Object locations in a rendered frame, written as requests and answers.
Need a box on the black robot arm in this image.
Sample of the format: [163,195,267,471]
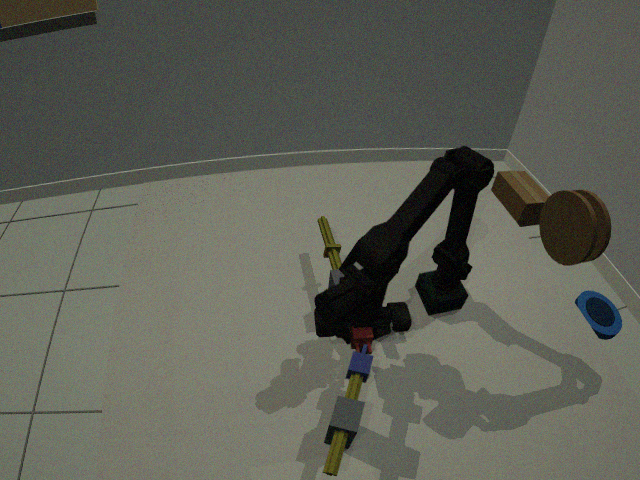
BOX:
[314,146,494,326]

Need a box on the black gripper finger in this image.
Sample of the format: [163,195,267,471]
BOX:
[371,326,391,341]
[336,327,351,345]

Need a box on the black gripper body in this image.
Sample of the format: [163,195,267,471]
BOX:
[314,301,411,337]

